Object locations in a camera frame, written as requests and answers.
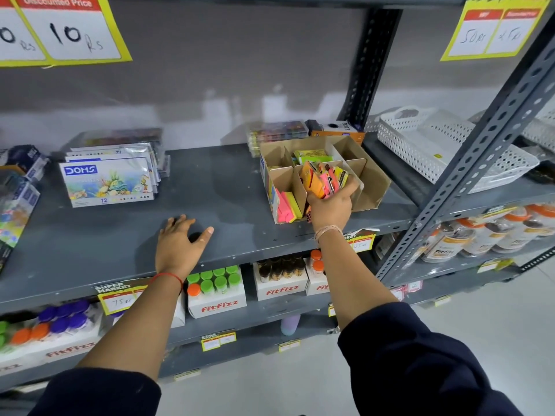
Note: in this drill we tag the person's left hand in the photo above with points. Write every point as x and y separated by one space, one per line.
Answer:
175 251

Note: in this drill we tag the person's right hand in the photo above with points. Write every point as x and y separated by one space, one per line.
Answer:
331 210

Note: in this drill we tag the person's left thumb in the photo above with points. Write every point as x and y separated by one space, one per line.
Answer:
203 236

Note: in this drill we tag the person's right thumb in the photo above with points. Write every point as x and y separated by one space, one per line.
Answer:
312 200

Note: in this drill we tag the bundle of colourful sticky note packets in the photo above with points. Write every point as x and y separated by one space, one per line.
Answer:
321 179

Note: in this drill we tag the person's right forearm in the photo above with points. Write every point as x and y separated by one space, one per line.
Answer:
368 307

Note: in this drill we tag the person's left forearm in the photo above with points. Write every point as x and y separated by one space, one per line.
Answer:
125 333

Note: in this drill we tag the black small object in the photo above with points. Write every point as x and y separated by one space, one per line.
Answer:
196 238

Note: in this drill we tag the pink and yellow sticky notes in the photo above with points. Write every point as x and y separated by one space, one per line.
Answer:
286 207

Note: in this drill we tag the yellow green packets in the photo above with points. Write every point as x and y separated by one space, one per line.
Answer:
310 155

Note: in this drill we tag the grey metal shelf rack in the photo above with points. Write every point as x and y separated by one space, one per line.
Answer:
216 190

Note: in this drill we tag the brown cardboard divider box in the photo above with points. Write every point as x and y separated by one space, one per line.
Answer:
373 181

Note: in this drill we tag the yellow shelf price tag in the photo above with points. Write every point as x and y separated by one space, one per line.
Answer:
187 375
498 211
289 346
360 241
218 340
119 298
494 265

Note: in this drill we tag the white box of green-cap bottles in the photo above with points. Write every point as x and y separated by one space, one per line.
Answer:
216 298

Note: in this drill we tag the orange and black box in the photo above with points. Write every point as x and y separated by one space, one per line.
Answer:
336 129

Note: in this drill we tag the white box of orange-cap bottles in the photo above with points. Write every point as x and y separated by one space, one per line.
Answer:
316 277

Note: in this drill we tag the white bottle box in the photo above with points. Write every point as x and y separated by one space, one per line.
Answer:
178 314

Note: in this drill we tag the white box of dark bottles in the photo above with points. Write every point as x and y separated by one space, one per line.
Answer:
279 283

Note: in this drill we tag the stack of white pen set boxes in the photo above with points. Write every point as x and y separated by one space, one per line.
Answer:
134 150

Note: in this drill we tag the white colour pen set box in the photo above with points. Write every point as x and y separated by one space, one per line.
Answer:
106 181

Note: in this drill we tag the white plastic basket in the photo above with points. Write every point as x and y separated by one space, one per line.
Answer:
401 114
540 132
433 147

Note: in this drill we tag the lavender bottle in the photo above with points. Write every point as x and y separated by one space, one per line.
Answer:
289 325

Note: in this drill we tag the clear colour pen case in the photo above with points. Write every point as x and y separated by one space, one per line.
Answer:
117 136

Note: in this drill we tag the grey perforated shelf rack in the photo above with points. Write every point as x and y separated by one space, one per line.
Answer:
477 140

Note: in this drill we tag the row of white orange-cap bottles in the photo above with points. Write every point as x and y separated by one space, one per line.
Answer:
485 233

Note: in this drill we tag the white box of purple-cap bottles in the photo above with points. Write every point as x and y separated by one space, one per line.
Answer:
56 337

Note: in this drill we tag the blue colourful packet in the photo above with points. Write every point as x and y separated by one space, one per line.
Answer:
15 212

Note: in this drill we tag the dark blue packet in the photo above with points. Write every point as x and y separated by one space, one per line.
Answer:
24 160

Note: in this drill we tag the yellow price sign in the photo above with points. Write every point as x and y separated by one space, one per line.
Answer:
65 34
494 32

